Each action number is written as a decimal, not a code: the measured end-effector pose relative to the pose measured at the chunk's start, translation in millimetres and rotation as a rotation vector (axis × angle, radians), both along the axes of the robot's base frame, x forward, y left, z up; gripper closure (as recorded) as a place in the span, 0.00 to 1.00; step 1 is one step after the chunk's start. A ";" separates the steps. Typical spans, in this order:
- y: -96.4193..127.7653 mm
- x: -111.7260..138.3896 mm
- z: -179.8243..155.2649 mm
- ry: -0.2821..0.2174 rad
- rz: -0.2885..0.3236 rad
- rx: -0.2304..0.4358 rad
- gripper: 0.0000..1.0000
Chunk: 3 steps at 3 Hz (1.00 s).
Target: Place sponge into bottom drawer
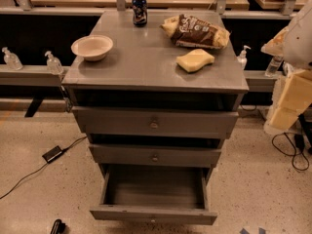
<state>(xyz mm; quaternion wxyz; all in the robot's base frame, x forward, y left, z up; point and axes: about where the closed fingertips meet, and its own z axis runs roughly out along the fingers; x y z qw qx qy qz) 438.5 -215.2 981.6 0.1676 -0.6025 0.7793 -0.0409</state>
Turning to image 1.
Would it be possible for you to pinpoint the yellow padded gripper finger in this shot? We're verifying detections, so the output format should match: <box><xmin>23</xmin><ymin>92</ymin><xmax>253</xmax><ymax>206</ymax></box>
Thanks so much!
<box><xmin>278</xmin><ymin>69</ymin><xmax>312</xmax><ymax>112</ymax></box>
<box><xmin>268</xmin><ymin>106</ymin><xmax>297</xmax><ymax>131</ymax></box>

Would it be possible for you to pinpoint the yellow sponge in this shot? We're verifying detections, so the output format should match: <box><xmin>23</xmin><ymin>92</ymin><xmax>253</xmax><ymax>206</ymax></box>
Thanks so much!
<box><xmin>175</xmin><ymin>49</ymin><xmax>215</xmax><ymax>73</ymax></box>

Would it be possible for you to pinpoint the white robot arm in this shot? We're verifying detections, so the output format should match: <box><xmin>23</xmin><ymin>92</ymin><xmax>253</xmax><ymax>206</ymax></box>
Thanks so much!
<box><xmin>261</xmin><ymin>0</ymin><xmax>312</xmax><ymax>134</ymax></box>

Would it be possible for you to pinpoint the grey drawer cabinet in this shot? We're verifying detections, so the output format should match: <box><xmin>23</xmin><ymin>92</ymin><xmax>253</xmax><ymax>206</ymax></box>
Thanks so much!
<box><xmin>61</xmin><ymin>9</ymin><xmax>250</xmax><ymax>180</ymax></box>

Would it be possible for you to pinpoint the bottom grey drawer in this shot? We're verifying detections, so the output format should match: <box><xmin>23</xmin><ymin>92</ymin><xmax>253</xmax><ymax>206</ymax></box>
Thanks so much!
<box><xmin>91</xmin><ymin>165</ymin><xmax>216</xmax><ymax>225</ymax></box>

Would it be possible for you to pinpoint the grey drawer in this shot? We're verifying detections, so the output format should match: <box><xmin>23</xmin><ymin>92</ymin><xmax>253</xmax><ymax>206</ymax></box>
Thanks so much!
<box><xmin>90</xmin><ymin>144</ymin><xmax>221</xmax><ymax>168</ymax></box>
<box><xmin>91</xmin><ymin>165</ymin><xmax>216</xmax><ymax>225</ymax></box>
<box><xmin>72</xmin><ymin>106</ymin><xmax>238</xmax><ymax>139</ymax></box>

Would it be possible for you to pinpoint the top grey drawer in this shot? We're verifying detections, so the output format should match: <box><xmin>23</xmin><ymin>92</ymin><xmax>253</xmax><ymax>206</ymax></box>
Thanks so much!
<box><xmin>72</xmin><ymin>106</ymin><xmax>238</xmax><ymax>139</ymax></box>

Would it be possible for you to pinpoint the middle grey drawer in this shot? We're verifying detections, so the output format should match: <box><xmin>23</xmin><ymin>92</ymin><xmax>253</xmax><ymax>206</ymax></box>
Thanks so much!
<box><xmin>90</xmin><ymin>144</ymin><xmax>221</xmax><ymax>168</ymax></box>

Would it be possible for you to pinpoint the clear plastic bottle right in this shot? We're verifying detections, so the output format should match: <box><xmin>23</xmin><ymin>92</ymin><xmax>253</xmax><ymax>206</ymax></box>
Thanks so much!
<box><xmin>264</xmin><ymin>56</ymin><xmax>283</xmax><ymax>77</ymax></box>

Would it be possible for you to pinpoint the clear pump bottle right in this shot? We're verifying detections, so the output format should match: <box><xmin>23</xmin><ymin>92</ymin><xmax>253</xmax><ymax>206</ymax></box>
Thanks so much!
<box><xmin>237</xmin><ymin>45</ymin><xmax>250</xmax><ymax>69</ymax></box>

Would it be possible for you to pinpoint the clear pump bottle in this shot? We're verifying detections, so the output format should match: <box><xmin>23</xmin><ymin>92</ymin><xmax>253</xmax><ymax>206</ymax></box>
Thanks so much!
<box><xmin>237</xmin><ymin>45</ymin><xmax>250</xmax><ymax>69</ymax></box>
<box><xmin>45</xmin><ymin>51</ymin><xmax>64</xmax><ymax>75</ymax></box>
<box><xmin>2</xmin><ymin>47</ymin><xmax>23</xmax><ymax>70</ymax></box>

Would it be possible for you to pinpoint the brown chip bag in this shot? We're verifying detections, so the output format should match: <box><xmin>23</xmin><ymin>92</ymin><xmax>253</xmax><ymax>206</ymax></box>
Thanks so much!
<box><xmin>160</xmin><ymin>14</ymin><xmax>230</xmax><ymax>50</ymax></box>

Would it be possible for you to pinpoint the blue soda can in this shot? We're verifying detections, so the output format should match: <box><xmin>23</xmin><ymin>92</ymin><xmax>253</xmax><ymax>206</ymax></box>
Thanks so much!
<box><xmin>132</xmin><ymin>0</ymin><xmax>147</xmax><ymax>26</ymax></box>

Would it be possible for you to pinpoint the white bowl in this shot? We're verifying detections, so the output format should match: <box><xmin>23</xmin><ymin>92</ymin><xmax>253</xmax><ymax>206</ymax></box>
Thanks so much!
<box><xmin>71</xmin><ymin>35</ymin><xmax>113</xmax><ymax>61</ymax></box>

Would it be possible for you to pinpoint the black power adapter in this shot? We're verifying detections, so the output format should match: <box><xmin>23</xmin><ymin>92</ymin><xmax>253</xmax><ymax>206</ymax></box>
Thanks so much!
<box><xmin>42</xmin><ymin>146</ymin><xmax>62</xmax><ymax>164</ymax></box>

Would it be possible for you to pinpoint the black object on floor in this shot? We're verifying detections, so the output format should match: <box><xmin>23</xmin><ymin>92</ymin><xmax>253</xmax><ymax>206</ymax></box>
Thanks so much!
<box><xmin>50</xmin><ymin>219</ymin><xmax>66</xmax><ymax>234</ymax></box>

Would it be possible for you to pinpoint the clear pump bottle far left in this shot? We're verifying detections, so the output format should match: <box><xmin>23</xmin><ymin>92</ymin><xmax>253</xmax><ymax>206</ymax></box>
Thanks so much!
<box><xmin>2</xmin><ymin>47</ymin><xmax>23</xmax><ymax>70</ymax></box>

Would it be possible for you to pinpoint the black adapter cable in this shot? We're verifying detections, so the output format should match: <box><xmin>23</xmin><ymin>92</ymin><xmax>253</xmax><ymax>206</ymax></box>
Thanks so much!
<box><xmin>0</xmin><ymin>136</ymin><xmax>88</xmax><ymax>201</ymax></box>

